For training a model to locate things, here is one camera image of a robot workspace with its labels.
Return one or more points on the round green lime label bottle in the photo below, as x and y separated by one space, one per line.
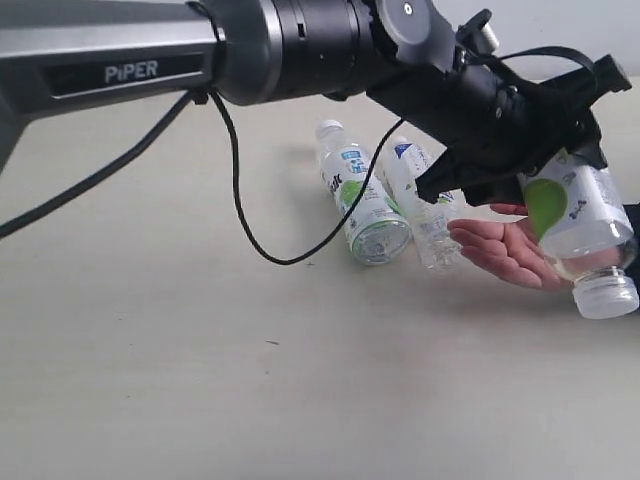
376 231

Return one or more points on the square white green-label bottle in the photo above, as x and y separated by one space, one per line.
583 231

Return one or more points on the black sleeved forearm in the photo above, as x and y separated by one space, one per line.
634 220

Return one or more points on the clear slim tea bottle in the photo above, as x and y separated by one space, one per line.
403 162

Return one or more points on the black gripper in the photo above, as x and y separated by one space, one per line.
492 122

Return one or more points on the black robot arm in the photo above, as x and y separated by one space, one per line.
62 56

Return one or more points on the person's open right hand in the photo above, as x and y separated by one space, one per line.
507 250

